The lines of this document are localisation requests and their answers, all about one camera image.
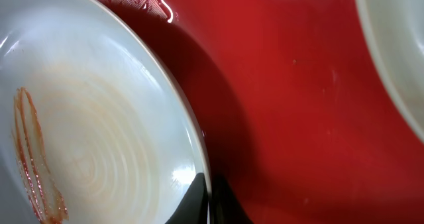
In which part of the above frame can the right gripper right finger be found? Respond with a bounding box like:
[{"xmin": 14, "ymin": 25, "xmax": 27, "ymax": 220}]
[{"xmin": 210, "ymin": 176, "xmax": 253, "ymax": 224}]

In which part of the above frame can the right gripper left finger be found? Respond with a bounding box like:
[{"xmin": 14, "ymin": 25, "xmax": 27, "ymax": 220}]
[{"xmin": 166, "ymin": 173, "xmax": 209, "ymax": 224}]

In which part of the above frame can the white plate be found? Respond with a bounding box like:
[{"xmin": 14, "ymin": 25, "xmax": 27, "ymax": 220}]
[
  {"xmin": 355, "ymin": 0, "xmax": 423, "ymax": 139},
  {"xmin": 1, "ymin": 0, "xmax": 211, "ymax": 223}
]

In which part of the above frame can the red plastic serving tray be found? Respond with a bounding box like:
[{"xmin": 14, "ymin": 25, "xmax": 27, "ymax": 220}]
[{"xmin": 99, "ymin": 0, "xmax": 423, "ymax": 223}]

